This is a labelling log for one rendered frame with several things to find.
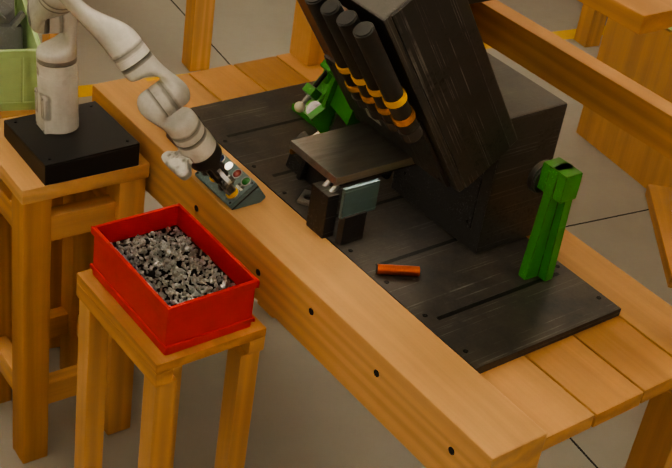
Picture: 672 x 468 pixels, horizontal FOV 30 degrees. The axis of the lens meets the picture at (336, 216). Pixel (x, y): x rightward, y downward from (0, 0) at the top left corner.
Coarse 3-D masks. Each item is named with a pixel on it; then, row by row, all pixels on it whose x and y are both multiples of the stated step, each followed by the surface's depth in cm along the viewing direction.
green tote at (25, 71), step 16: (16, 0) 346; (32, 32) 321; (32, 48) 323; (0, 64) 312; (16, 64) 313; (32, 64) 314; (0, 80) 314; (16, 80) 315; (32, 80) 317; (0, 96) 316; (16, 96) 318; (32, 96) 319
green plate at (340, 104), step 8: (328, 88) 273; (336, 88) 273; (328, 96) 274; (336, 96) 274; (328, 104) 276; (336, 104) 274; (344, 104) 272; (336, 112) 275; (344, 112) 273; (352, 112) 270; (344, 120) 273; (352, 120) 273
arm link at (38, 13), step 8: (32, 0) 270; (40, 0) 259; (32, 8) 271; (40, 8) 264; (48, 8) 259; (32, 16) 273; (40, 16) 268; (48, 16) 265; (56, 16) 264; (32, 24) 276; (40, 24) 273; (48, 24) 276; (40, 32) 278; (48, 32) 279
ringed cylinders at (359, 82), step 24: (312, 0) 223; (336, 0) 221; (336, 24) 222; (360, 24) 216; (336, 48) 232; (360, 48) 217; (360, 72) 232; (384, 72) 221; (360, 96) 239; (384, 96) 227; (384, 120) 238; (408, 120) 231
